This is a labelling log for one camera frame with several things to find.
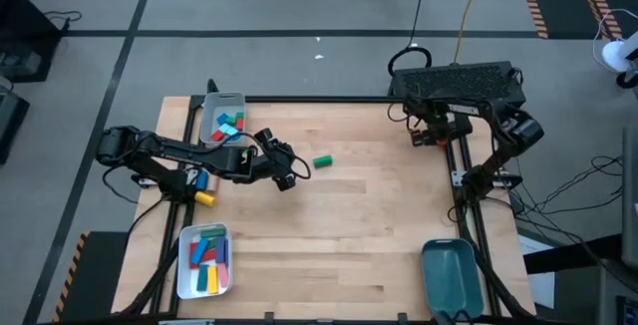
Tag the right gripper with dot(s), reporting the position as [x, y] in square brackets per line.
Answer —
[446, 125]

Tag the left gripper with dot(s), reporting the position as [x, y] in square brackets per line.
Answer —
[264, 163]

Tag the pink cylinder block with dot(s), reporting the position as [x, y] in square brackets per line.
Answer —
[439, 141]

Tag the green cylinder block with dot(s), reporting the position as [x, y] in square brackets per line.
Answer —
[322, 161]

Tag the blue half-round block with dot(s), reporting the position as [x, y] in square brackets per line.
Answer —
[235, 138]

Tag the small red block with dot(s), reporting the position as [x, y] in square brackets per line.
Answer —
[218, 136]
[239, 124]

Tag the light cyan half-round block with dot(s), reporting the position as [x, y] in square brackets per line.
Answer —
[233, 132]

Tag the green half-round block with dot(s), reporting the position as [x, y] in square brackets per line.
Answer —
[231, 121]

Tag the small light cyan block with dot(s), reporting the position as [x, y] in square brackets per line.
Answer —
[224, 127]

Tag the natural wood cylinder block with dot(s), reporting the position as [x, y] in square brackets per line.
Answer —
[214, 183]

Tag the small blue block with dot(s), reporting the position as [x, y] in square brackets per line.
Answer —
[223, 118]

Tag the blue cylinder block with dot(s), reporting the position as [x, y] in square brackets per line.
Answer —
[202, 179]

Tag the long green block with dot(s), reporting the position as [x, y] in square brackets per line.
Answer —
[212, 243]
[213, 232]

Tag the long red block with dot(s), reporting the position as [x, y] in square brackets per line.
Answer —
[208, 256]
[191, 257]

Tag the long yellow block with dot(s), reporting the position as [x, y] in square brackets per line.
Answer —
[213, 280]

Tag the long teal block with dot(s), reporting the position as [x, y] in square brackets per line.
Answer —
[202, 278]

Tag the white rectangular tray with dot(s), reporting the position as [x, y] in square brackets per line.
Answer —
[187, 290]

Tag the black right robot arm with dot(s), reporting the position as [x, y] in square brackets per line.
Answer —
[518, 133]

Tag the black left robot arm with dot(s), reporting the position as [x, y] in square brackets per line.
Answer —
[174, 153]

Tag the black computer case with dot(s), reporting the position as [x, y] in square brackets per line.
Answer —
[456, 78]

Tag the yellow cylinder block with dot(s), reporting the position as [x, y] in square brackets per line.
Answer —
[205, 199]

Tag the grey plastic bin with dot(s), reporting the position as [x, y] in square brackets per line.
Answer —
[209, 110]

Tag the teal rectangular tray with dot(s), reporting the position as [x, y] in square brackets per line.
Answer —
[451, 277]

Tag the white sheet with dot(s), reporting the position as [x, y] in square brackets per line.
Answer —
[536, 265]

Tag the white floor stand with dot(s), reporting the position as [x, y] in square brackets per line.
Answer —
[615, 55]

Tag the black equipment box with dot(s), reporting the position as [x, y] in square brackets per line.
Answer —
[10, 120]

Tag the black cabinet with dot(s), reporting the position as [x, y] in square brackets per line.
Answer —
[25, 26]

